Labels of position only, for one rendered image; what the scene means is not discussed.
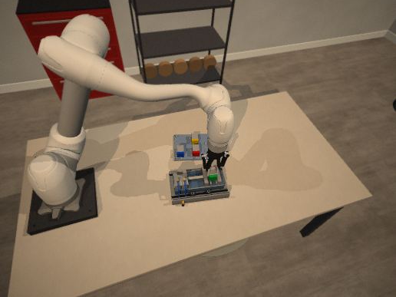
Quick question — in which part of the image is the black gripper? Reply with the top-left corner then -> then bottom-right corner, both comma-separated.
201,148 -> 229,176

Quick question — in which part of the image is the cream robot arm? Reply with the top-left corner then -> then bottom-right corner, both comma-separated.
27,15 -> 235,221

